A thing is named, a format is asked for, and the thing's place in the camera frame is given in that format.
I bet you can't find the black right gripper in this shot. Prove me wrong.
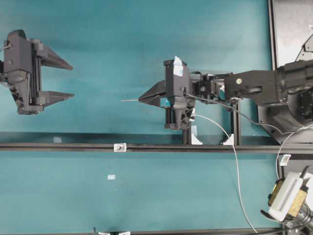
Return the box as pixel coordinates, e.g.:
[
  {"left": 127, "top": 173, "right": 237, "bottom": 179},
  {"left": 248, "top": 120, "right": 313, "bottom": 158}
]
[{"left": 138, "top": 59, "right": 195, "bottom": 130}]

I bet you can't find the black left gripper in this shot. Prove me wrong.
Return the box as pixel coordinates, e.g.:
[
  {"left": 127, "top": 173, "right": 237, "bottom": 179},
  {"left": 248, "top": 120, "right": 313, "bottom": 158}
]
[{"left": 3, "top": 29, "right": 74, "bottom": 115}]

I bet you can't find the thin grey wire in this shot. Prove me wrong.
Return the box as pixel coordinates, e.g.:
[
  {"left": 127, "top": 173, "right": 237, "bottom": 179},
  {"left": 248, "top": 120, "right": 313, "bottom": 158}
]
[{"left": 121, "top": 98, "right": 313, "bottom": 234}]

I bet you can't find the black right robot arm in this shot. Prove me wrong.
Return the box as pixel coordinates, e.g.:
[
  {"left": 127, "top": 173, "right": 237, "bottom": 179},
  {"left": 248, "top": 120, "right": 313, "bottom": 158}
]
[{"left": 138, "top": 60, "right": 313, "bottom": 141}]

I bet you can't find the silver rail bracket nut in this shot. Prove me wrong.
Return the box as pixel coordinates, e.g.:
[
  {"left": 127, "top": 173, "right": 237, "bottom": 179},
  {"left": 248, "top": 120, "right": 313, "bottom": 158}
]
[{"left": 113, "top": 143, "right": 127, "bottom": 152}]

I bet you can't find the black aluminium extrusion frame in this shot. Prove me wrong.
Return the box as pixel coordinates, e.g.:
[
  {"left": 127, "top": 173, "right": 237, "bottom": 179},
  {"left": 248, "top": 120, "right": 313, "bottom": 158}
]
[{"left": 190, "top": 102, "right": 242, "bottom": 145}]

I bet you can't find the black long table rail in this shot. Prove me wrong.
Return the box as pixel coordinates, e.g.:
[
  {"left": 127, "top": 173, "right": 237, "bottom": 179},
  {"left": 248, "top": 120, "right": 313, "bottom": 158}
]
[{"left": 0, "top": 142, "right": 313, "bottom": 155}]

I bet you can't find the black camera cable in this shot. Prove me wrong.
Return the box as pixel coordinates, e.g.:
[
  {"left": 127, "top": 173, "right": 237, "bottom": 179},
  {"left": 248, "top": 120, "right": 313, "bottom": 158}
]
[{"left": 182, "top": 92, "right": 294, "bottom": 135}]

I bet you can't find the white camera on stand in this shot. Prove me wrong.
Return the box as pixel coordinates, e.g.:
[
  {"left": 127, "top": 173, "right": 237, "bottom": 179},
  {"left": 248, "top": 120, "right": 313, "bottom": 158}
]
[{"left": 261, "top": 172, "right": 313, "bottom": 225}]

